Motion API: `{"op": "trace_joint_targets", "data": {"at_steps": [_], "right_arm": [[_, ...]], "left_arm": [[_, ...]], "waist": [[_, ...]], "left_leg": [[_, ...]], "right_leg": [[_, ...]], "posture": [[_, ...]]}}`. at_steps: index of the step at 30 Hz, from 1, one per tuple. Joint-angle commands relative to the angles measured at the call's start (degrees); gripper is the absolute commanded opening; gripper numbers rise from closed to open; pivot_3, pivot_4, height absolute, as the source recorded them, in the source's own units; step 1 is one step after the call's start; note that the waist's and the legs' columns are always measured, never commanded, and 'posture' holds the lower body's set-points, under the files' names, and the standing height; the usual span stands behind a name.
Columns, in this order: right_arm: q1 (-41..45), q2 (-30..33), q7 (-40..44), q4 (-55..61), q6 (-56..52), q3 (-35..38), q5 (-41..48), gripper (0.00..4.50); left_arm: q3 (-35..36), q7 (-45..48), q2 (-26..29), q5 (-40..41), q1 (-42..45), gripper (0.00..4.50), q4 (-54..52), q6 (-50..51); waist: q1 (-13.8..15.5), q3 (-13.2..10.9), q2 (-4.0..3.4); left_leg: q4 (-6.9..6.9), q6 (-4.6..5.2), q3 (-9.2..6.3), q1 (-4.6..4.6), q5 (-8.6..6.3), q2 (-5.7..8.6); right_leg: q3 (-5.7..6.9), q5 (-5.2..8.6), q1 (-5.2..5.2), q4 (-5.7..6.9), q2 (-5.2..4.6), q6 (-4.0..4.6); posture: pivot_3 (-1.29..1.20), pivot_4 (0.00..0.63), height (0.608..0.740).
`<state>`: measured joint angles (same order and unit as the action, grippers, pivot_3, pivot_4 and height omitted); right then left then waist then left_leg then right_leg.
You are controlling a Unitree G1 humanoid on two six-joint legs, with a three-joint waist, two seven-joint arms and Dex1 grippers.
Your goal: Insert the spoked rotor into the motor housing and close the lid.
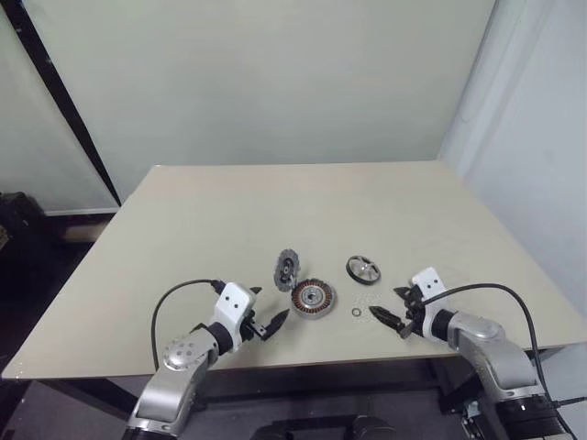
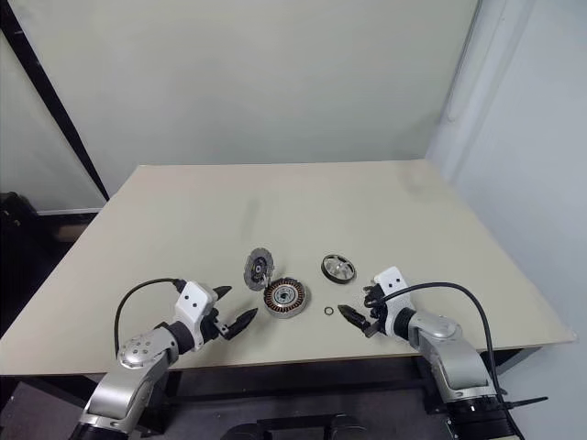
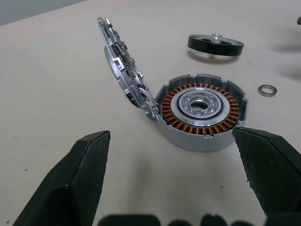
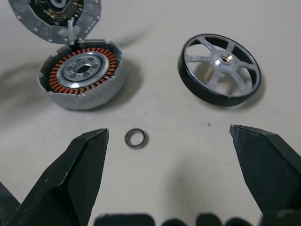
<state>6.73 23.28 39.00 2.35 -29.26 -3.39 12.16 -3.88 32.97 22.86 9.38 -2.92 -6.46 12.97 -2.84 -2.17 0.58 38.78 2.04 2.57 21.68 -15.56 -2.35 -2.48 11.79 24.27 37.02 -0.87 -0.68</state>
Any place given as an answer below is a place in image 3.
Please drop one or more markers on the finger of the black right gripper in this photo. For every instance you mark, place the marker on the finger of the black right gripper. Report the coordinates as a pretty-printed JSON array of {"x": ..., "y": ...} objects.
[{"x": 299, "y": 20}]

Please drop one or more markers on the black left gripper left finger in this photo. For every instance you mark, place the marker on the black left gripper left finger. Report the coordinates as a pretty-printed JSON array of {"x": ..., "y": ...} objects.
[{"x": 68, "y": 183}]

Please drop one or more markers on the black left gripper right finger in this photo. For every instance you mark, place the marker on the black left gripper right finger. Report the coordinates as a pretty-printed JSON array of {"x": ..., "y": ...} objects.
[{"x": 272, "y": 169}]

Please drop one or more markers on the silver motor housing copper windings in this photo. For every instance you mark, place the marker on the silver motor housing copper windings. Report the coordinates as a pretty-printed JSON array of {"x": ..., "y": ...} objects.
[{"x": 188, "y": 143}]

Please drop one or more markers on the silver circuit cover plate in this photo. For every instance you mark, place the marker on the silver circuit cover plate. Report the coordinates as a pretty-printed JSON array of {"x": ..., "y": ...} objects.
[{"x": 113, "y": 68}]

